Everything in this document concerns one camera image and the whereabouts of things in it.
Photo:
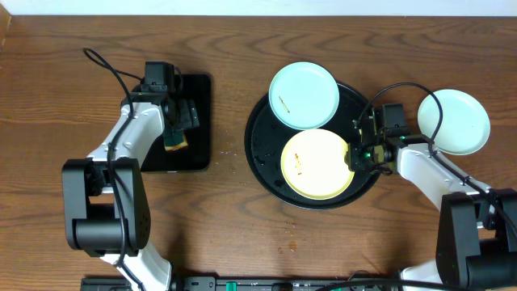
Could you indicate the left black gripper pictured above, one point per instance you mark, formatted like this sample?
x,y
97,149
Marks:
x,y
184,120

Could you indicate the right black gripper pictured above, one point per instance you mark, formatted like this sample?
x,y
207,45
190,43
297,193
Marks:
x,y
354,163

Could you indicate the yellow green sponge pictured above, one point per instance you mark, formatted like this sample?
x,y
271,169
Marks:
x,y
174,140

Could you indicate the yellow plate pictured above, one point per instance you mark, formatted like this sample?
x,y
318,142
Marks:
x,y
313,163

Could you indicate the light blue plate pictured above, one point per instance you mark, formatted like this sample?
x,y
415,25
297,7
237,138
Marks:
x,y
465,127
303,95

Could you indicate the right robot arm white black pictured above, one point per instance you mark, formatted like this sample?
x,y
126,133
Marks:
x,y
476,244

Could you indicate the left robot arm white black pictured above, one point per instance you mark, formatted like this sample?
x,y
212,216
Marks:
x,y
107,214

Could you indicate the black square tray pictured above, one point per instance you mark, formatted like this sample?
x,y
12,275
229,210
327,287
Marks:
x,y
196,155

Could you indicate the black round tray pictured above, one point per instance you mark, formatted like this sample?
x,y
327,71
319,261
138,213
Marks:
x,y
265,138

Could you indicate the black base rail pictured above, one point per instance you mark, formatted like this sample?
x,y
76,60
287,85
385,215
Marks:
x,y
208,283

